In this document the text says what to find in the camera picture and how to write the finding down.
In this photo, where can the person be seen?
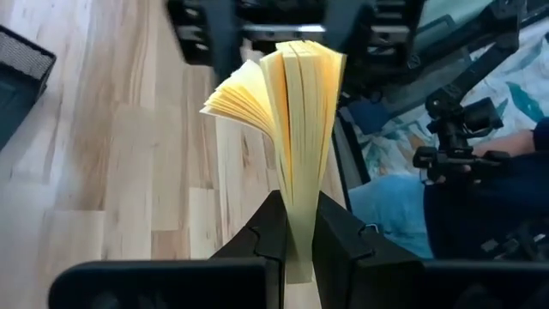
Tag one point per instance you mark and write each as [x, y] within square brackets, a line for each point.
[472, 206]

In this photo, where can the person's forearm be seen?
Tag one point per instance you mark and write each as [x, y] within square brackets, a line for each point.
[506, 143]

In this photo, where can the black mesh desk organizer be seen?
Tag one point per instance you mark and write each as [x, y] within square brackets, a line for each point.
[21, 77]

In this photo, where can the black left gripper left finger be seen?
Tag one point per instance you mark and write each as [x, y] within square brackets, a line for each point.
[270, 244]

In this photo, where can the patterned white teal cloth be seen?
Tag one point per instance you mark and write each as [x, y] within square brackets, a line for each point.
[523, 77]

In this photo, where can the black side stand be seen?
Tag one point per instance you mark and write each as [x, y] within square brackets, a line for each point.
[484, 64]

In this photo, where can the yellow sticky note pad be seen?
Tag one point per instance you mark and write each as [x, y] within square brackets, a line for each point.
[304, 129]

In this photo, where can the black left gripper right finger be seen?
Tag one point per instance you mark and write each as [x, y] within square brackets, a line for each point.
[339, 249]

